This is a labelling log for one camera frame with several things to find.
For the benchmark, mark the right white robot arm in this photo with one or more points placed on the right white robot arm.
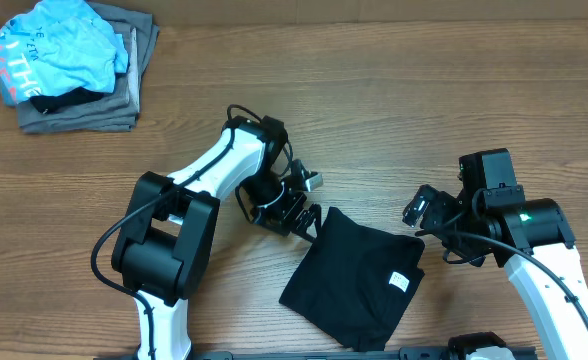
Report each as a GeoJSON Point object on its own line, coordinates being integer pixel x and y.
{"type": "Point", "coordinates": [530, 239]}

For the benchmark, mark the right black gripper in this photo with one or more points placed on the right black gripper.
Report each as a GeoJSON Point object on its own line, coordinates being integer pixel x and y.
{"type": "Point", "coordinates": [440, 205]}

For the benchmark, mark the small black garment in pile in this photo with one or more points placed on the small black garment in pile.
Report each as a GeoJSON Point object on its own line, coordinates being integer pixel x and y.
{"type": "Point", "coordinates": [51, 104]}

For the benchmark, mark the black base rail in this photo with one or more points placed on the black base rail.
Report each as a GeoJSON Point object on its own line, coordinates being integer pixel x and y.
{"type": "Point", "coordinates": [405, 353]}

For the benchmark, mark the black t-shirt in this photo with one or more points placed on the black t-shirt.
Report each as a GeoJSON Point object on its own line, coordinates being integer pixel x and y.
{"type": "Point", "coordinates": [355, 282]}

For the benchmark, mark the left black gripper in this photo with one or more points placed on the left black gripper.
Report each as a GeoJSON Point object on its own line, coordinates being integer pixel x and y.
{"type": "Point", "coordinates": [284, 217]}

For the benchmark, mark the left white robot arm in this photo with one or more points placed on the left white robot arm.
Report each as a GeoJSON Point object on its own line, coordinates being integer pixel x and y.
{"type": "Point", "coordinates": [165, 239]}

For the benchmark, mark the folded grey garment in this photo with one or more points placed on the folded grey garment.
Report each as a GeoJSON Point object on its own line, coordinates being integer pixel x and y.
{"type": "Point", "coordinates": [114, 112]}

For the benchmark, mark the light blue printed t-shirt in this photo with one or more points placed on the light blue printed t-shirt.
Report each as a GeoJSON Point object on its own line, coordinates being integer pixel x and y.
{"type": "Point", "coordinates": [57, 47]}

